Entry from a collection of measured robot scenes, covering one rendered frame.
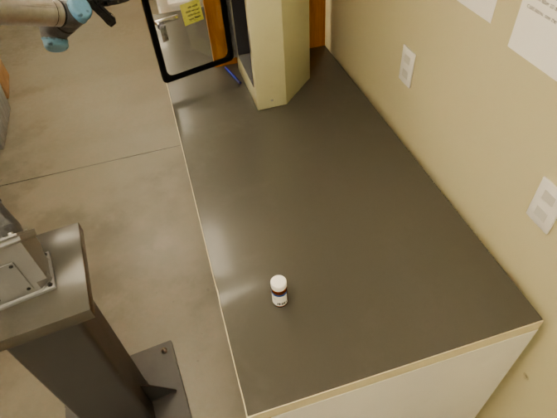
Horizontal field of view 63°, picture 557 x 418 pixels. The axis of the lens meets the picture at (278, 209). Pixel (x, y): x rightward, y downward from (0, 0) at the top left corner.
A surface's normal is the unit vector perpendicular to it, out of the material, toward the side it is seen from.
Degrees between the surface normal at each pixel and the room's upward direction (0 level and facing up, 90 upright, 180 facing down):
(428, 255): 0
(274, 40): 90
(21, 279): 90
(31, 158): 0
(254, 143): 0
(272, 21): 90
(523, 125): 90
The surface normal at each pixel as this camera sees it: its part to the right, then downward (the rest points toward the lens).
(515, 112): -0.96, 0.25
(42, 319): -0.06, -0.69
